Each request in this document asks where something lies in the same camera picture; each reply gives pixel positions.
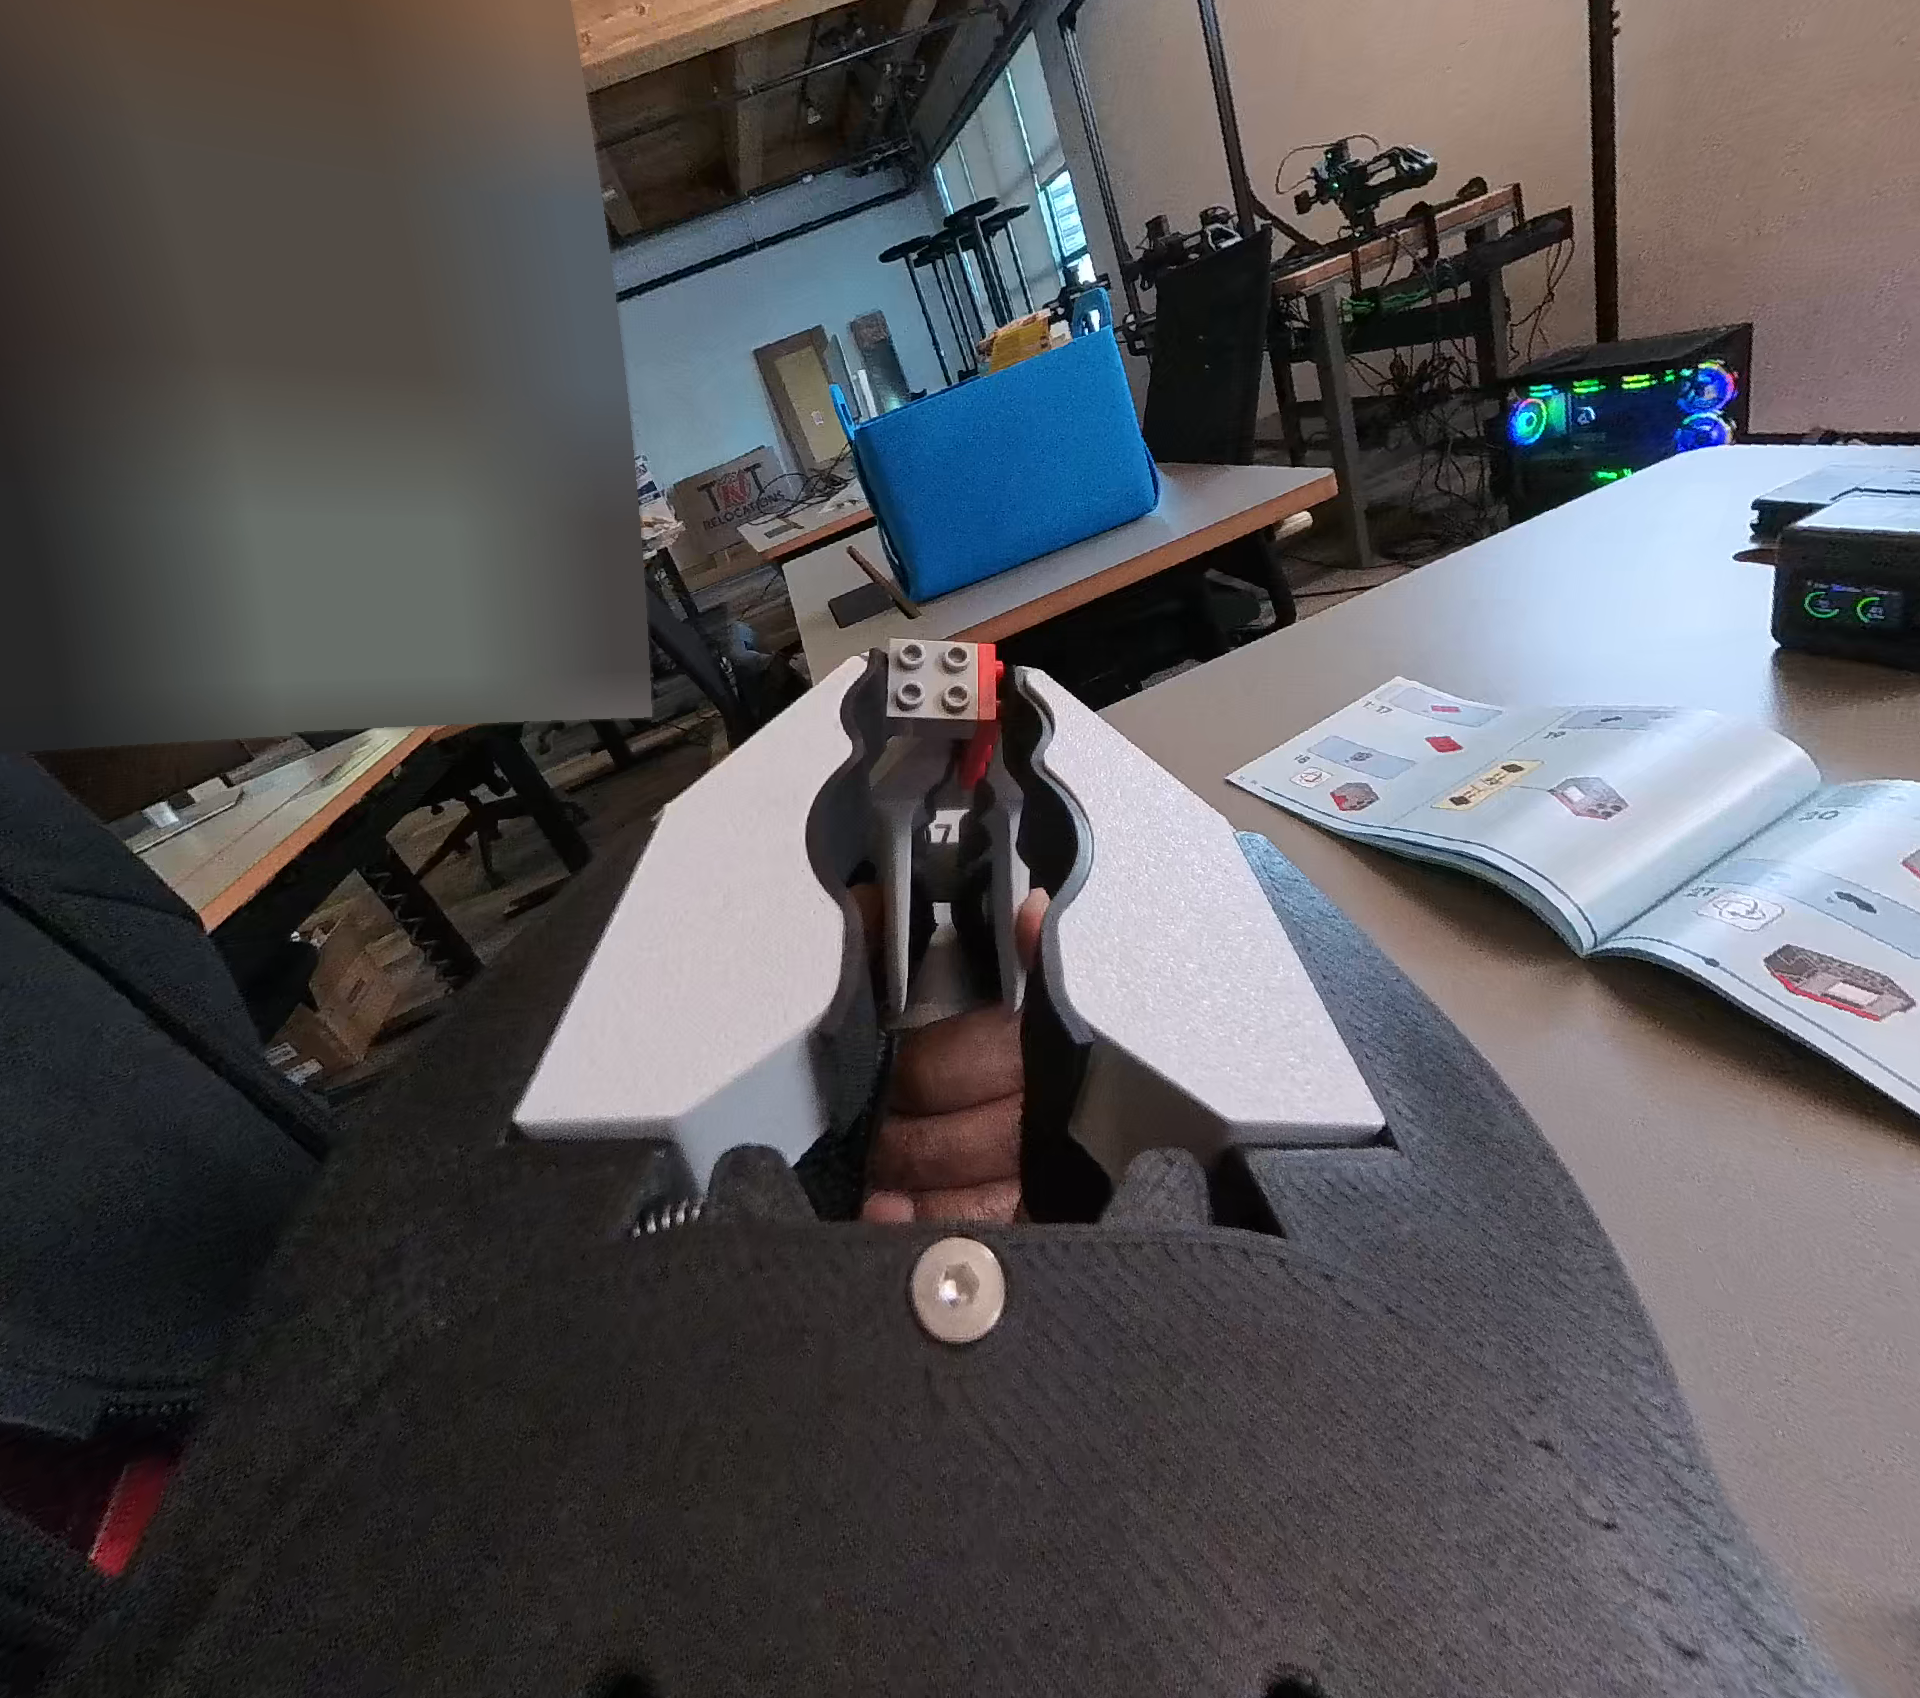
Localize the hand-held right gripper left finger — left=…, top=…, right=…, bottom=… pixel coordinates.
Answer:
left=511, top=655, right=901, bottom=1160

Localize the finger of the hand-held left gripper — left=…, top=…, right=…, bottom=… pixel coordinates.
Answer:
left=972, top=775, right=1028, bottom=981
left=874, top=727, right=936, bottom=1022

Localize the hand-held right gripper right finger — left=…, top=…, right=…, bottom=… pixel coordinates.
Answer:
left=1001, top=662, right=1390, bottom=1153

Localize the grey toy brick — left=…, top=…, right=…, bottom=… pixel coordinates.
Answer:
left=888, top=640, right=999, bottom=729

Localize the grey desk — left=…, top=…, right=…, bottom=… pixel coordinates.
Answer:
left=1102, top=442, right=1920, bottom=1698

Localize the person's left hand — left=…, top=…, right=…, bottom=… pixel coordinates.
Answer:
left=857, top=889, right=1055, bottom=1229

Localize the cardboard box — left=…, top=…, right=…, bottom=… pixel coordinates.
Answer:
left=665, top=464, right=791, bottom=590

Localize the blue felt storage box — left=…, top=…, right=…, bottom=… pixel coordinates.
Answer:
left=846, top=288, right=1159, bottom=606

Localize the open instruction booklet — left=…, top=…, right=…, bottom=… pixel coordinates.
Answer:
left=1226, top=675, right=1920, bottom=1118

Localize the long wood edged table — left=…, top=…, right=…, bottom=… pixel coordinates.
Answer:
left=126, top=722, right=601, bottom=937

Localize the computer case with coloured lights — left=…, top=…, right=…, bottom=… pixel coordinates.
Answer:
left=1499, top=325, right=1753, bottom=527

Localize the dark power station with screen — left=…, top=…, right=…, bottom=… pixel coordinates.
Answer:
left=1770, top=499, right=1920, bottom=673

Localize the black flat device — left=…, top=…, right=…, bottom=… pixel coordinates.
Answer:
left=1745, top=464, right=1920, bottom=539

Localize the black pole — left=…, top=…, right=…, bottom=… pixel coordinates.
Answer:
left=1582, top=0, right=1625, bottom=343

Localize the black workbench with cables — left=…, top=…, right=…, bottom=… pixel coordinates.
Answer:
left=1266, top=180, right=1577, bottom=571

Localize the black robot arm with camera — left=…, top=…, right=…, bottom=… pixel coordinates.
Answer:
left=1274, top=134, right=1442, bottom=230

